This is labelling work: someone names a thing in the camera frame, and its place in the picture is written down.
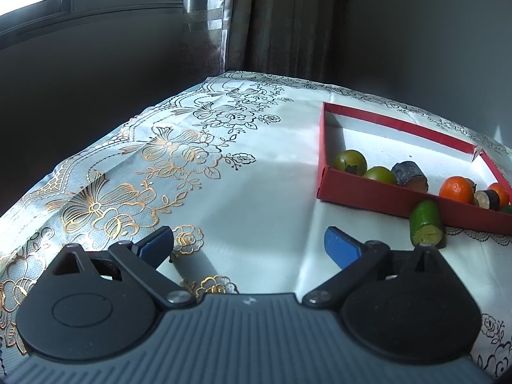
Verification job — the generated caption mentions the small dark-skinned pale-faced cylinder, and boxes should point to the small dark-skinned pale-faced cylinder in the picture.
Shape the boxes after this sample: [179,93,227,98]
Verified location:
[474,189,501,210]

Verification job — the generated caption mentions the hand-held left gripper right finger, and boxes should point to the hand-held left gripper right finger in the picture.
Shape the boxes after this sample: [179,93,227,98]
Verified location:
[302,226,451,310]

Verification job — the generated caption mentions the white floral lace tablecloth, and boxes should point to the white floral lace tablecloth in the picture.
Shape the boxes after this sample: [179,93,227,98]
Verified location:
[0,70,512,380]

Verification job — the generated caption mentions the orange mandarin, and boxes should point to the orange mandarin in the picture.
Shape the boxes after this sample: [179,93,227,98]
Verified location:
[489,182,511,205]
[439,176,475,204]

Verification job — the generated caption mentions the green round fruit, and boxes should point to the green round fruit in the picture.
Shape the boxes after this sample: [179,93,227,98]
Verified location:
[363,166,398,186]

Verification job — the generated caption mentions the large dark-skinned orange-faced cylinder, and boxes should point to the large dark-skinned orange-faced cylinder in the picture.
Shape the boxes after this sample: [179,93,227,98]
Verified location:
[391,161,429,193]

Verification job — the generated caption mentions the grey curtain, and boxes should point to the grey curtain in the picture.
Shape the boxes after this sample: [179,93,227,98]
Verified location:
[183,0,353,84]

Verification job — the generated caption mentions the red shallow cardboard box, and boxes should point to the red shallow cardboard box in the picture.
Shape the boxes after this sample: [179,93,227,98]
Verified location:
[318,102,512,236]

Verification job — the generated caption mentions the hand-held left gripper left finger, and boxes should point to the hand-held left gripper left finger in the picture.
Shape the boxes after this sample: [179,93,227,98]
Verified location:
[50,226,196,310]

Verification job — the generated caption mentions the yellow-green round fruit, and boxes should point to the yellow-green round fruit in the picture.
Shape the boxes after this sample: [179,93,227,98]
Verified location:
[334,149,368,176]

